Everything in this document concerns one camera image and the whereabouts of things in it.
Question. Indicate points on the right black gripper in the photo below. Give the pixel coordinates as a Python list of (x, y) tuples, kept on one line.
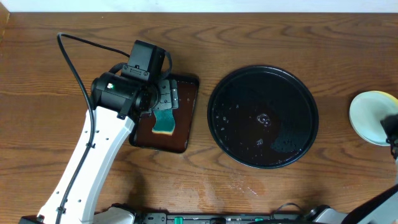
[(392, 122)]

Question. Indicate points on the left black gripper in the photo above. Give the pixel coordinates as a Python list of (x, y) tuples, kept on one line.
[(168, 94)]

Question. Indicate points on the yellow plate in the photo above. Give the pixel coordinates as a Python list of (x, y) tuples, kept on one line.
[(392, 98)]

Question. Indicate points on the light blue plate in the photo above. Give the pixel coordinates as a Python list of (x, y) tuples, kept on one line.
[(366, 111)]

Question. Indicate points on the green yellow sponge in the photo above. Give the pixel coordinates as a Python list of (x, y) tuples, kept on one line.
[(164, 122)]

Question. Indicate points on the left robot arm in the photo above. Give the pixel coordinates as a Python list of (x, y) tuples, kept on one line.
[(115, 104)]

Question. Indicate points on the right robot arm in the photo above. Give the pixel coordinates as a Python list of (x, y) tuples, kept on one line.
[(380, 209)]

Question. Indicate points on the rectangular black sponge tray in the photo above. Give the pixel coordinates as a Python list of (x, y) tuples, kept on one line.
[(177, 143)]

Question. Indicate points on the round black serving tray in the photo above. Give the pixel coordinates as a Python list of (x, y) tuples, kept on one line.
[(263, 117)]

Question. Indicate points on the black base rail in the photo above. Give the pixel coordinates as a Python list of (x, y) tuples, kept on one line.
[(163, 216)]

